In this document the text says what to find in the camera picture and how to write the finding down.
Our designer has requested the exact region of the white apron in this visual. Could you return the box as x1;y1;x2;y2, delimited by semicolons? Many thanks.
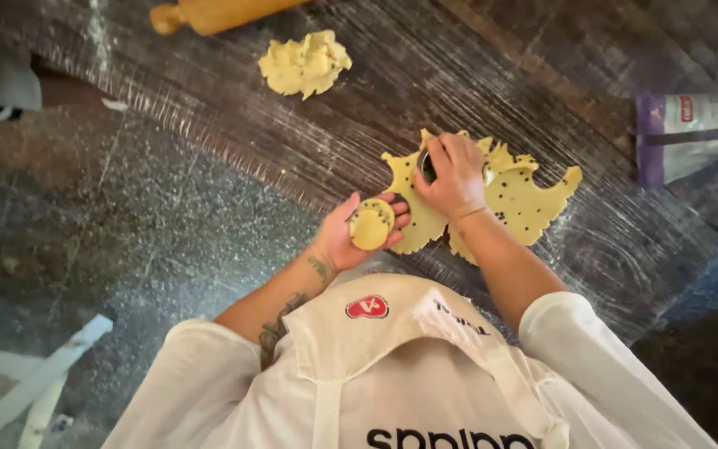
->
281;272;572;449

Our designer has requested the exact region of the white wooden frame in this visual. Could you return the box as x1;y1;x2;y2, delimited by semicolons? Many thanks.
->
0;313;114;449

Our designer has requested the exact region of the white and purple flour bag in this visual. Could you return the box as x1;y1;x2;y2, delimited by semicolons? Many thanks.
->
635;92;718;190

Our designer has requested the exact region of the person's right hand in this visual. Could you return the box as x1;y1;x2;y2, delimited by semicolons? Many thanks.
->
413;132;489;221

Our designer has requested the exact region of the rolled chocolate chip dough sheet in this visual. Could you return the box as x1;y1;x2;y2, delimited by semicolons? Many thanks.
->
381;128;583;266

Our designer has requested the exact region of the person's left hand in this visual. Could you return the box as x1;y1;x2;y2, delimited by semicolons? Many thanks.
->
309;190;411;273

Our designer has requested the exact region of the lump of dough scraps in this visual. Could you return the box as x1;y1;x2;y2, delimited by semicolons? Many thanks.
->
257;29;354;102

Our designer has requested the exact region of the round metal cookie cutter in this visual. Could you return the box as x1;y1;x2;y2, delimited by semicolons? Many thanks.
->
417;148;497;187

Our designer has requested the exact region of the chocolate chip round dough disc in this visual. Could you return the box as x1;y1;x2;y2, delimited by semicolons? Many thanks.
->
349;197;396;242

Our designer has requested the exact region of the white long-sleeved shirt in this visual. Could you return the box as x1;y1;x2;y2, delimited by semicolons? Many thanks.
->
102;291;718;449

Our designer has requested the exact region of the wooden rolling pin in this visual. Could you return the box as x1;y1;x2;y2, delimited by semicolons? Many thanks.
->
150;0;314;36

